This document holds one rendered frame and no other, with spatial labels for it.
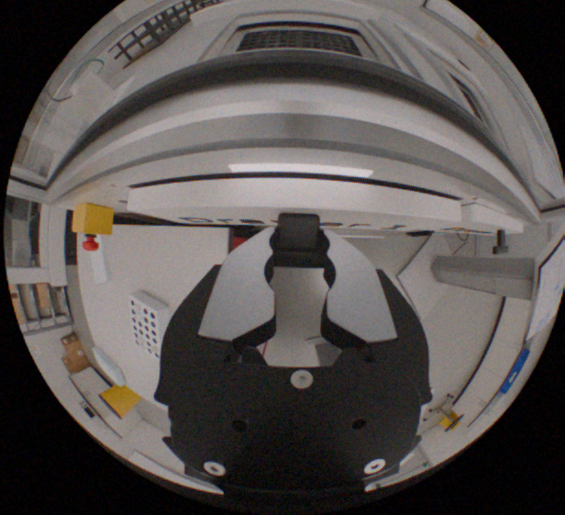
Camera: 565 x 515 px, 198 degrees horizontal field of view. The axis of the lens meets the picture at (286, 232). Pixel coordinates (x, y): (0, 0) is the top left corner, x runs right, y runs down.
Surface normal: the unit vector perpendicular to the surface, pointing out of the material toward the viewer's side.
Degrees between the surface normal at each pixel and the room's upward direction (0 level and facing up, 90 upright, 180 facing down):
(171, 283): 0
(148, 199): 0
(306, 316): 0
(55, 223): 90
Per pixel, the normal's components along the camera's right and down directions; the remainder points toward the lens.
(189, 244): -0.03, -0.06
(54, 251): 1.00, 0.04
